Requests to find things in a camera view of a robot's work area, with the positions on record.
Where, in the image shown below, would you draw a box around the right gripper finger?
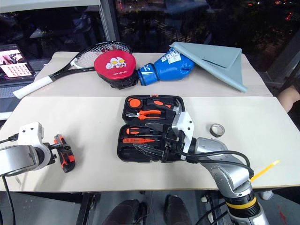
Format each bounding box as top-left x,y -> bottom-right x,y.
144,122 -> 173,136
132,143 -> 166,162

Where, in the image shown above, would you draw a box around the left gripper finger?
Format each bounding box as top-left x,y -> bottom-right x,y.
55,143 -> 73,152
53,153 -> 75,165

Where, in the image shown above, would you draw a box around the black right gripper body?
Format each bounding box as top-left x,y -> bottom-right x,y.
160,127 -> 188,164

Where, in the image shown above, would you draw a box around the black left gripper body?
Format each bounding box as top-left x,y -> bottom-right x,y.
48,143 -> 60,165

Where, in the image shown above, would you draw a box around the orange black utility knife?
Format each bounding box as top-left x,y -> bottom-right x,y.
52,134 -> 77,174

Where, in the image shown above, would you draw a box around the orange voltage tester pen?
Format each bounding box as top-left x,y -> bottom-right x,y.
122,138 -> 156,144

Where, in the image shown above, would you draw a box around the black plastic tool case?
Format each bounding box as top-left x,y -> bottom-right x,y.
117,94 -> 191,165

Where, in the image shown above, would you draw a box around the claw hammer orange grip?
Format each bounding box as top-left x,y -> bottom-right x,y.
146,97 -> 185,116

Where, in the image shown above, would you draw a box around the orange black tape measure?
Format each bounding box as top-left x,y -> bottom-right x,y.
128,98 -> 142,109

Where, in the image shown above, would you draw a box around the grey tape roll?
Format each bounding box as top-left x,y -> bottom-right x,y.
208,123 -> 226,138

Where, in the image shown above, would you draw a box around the black table leg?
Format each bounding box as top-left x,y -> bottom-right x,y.
77,192 -> 102,225
201,190 -> 227,225

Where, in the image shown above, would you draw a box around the blue boxing glove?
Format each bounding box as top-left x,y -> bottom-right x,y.
136,46 -> 196,86

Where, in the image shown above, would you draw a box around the black tennis racket white grip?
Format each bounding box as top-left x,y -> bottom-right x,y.
12,40 -> 133,99

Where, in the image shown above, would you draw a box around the red cartoon punching pad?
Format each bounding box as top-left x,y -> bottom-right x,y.
93,52 -> 139,90

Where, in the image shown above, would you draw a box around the grey folded cloth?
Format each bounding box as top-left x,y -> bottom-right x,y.
168,41 -> 248,93

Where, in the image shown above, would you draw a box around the open laptop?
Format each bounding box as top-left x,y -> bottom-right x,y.
0,43 -> 36,83

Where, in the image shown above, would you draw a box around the yellow strip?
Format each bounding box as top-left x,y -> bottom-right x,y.
250,159 -> 281,182

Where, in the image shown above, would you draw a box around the orange handled pliers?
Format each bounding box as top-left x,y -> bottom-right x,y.
125,110 -> 163,121

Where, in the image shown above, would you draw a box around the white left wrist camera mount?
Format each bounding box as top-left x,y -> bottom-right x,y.
17,121 -> 51,165

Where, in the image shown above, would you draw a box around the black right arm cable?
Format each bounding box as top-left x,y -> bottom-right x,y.
181,150 -> 255,178

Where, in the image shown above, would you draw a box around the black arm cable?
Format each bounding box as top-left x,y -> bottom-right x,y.
181,150 -> 255,178
0,133 -> 20,225

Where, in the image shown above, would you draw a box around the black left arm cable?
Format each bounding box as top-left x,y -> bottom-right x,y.
0,133 -> 20,225

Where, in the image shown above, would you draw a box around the grey window frame pillar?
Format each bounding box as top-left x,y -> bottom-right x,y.
98,0 -> 121,42

